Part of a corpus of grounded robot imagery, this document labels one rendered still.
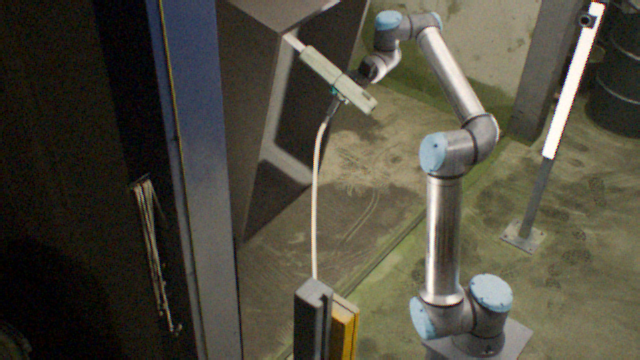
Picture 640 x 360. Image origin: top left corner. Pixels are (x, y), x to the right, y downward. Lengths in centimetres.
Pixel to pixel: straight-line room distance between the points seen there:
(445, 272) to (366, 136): 226
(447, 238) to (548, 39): 227
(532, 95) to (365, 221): 138
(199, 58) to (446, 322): 127
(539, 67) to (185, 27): 313
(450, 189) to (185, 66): 96
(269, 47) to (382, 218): 181
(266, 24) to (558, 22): 233
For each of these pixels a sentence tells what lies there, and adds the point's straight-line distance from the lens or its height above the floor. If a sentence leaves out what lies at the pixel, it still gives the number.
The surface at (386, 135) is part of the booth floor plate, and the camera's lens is 439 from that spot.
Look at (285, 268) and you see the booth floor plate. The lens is 350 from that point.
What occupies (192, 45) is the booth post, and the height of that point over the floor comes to 194.
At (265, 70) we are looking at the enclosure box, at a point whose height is 147.
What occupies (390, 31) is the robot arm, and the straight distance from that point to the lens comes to 240.
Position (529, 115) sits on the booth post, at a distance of 448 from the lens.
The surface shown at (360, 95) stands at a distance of 220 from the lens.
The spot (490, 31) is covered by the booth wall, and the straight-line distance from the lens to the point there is 436.
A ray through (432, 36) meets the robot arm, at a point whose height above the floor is 154.
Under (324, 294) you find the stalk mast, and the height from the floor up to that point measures 164.
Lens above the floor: 267
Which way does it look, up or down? 41 degrees down
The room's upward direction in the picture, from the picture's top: 2 degrees clockwise
